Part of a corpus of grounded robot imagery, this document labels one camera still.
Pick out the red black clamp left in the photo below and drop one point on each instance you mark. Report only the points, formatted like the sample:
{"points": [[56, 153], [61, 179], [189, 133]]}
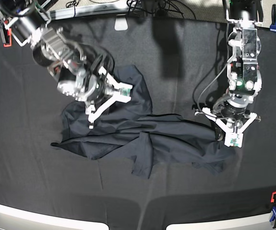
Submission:
{"points": [[6, 36]]}

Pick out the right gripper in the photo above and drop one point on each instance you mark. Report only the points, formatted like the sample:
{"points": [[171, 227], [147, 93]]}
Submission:
{"points": [[97, 89]]}

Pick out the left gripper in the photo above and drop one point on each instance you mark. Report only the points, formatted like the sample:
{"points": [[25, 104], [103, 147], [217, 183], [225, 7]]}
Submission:
{"points": [[231, 106]]}

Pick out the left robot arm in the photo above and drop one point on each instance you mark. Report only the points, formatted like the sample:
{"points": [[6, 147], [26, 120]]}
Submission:
{"points": [[243, 42]]}

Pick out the black table cloth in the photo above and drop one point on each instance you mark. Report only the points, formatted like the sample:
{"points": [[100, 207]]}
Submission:
{"points": [[177, 58]]}

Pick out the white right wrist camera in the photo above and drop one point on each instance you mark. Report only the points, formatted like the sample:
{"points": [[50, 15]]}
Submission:
{"points": [[124, 92]]}

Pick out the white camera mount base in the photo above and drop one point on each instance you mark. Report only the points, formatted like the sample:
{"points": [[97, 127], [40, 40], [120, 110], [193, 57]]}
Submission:
{"points": [[121, 23]]}

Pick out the dark grey t-shirt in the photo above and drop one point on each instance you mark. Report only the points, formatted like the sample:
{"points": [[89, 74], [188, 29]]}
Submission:
{"points": [[132, 131]]}

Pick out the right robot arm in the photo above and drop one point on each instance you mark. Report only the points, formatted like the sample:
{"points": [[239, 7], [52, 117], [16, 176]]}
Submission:
{"points": [[81, 71]]}

